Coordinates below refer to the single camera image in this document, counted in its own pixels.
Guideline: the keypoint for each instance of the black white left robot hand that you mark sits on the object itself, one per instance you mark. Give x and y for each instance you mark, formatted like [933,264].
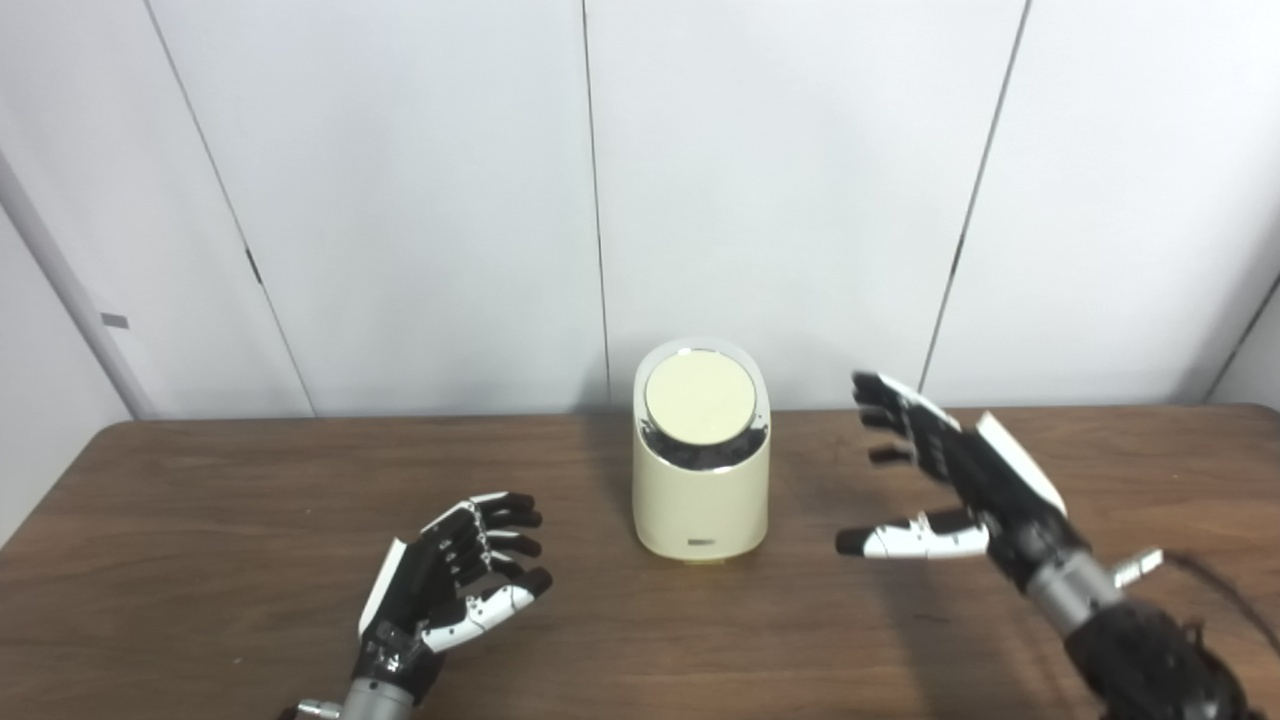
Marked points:
[420,590]

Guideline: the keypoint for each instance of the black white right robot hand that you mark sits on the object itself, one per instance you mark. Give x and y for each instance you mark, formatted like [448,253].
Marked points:
[1000,490]

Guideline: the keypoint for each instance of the round cream bin lid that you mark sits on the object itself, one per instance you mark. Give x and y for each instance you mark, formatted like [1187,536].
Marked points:
[700,395]

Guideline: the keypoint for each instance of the cream-colored desktop trash bin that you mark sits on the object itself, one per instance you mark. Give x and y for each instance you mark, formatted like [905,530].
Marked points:
[700,505]

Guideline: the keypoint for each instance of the small black wall panel clip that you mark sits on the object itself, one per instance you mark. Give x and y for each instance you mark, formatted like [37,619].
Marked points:
[253,266]

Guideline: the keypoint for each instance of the small grey wall tape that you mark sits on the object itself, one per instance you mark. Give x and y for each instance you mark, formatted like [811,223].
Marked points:
[114,321]

